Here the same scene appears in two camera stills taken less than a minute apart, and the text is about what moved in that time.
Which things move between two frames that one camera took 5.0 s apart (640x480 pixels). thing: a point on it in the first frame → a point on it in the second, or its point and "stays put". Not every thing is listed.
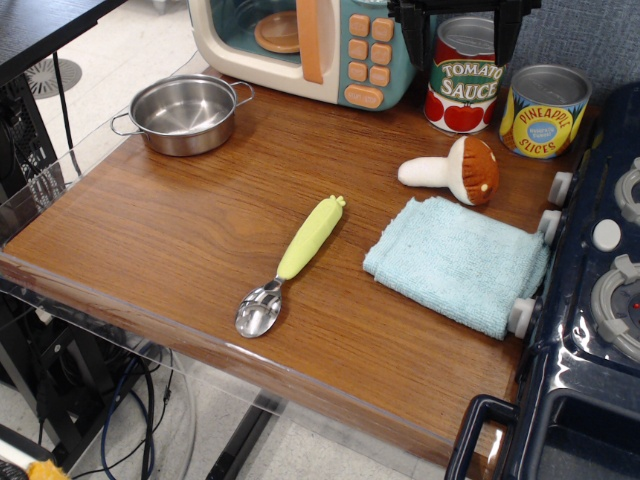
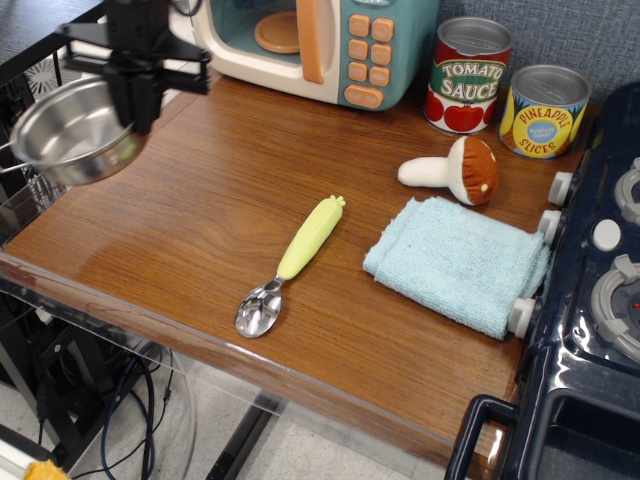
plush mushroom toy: [470, 170] stays put
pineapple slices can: [544, 110] stays put
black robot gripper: [450, 7] → [140, 57]
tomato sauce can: [465, 83] stays put
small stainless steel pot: [184, 115] → [74, 133]
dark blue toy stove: [577, 407] stays put
